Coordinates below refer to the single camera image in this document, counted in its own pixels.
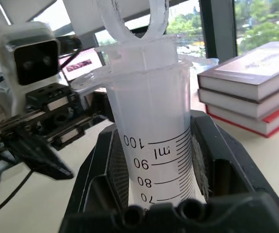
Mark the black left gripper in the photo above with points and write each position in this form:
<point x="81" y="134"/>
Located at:
<point x="57" y="116"/>

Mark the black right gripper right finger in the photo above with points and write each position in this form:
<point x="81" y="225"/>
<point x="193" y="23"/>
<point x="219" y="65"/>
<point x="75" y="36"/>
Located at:
<point x="229" y="155"/>

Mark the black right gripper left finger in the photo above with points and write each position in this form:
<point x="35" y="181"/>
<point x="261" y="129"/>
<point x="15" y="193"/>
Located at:
<point x="98" y="170"/>

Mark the clear plastic syringe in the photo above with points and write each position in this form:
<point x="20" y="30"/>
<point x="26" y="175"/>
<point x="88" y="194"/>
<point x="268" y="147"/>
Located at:
<point x="154" y="109"/>

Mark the red hardcover book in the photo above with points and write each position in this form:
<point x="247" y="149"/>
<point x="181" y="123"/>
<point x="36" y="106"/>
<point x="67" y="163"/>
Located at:
<point x="268" y="125"/>

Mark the dark brown hardcover book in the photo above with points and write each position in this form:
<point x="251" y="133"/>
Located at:
<point x="258" y="65"/>
<point x="241" y="102"/>

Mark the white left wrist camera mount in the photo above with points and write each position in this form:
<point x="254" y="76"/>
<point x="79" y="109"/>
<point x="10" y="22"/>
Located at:
<point x="36" y="60"/>

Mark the dark window frame post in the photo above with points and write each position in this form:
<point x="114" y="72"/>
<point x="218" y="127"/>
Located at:
<point x="217" y="26"/>

